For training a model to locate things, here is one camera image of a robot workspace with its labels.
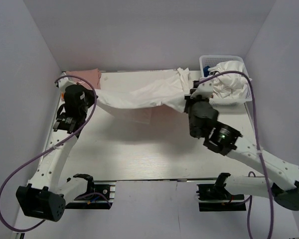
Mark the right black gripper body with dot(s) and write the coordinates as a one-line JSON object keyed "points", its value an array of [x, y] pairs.
{"points": [[188, 104]]}

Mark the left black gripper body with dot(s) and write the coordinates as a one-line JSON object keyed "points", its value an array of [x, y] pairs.
{"points": [[89, 99]]}

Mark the white red print t-shirt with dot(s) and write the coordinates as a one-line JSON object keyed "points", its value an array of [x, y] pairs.
{"points": [[136, 105]]}

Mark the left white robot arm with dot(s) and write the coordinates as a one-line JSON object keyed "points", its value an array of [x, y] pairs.
{"points": [[42, 197]]}

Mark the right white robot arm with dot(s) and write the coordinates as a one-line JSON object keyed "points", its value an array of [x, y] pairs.
{"points": [[279, 180]]}

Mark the folded pink t-shirt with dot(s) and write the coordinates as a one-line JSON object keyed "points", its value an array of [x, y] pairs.
{"points": [[90, 79]]}

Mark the blue t-shirt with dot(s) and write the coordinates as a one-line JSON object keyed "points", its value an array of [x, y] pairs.
{"points": [[206, 71]]}

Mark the white plastic basket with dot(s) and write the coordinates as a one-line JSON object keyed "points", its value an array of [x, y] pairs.
{"points": [[212, 60]]}

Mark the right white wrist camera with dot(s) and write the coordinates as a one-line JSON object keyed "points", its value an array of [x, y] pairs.
{"points": [[203, 90]]}

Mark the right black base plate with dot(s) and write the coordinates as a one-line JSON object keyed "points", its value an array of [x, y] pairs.
{"points": [[217, 199]]}

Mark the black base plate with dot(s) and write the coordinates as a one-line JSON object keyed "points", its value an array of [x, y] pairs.
{"points": [[101, 199], [217, 199]]}

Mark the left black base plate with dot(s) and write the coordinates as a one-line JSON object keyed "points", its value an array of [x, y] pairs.
{"points": [[101, 199]]}

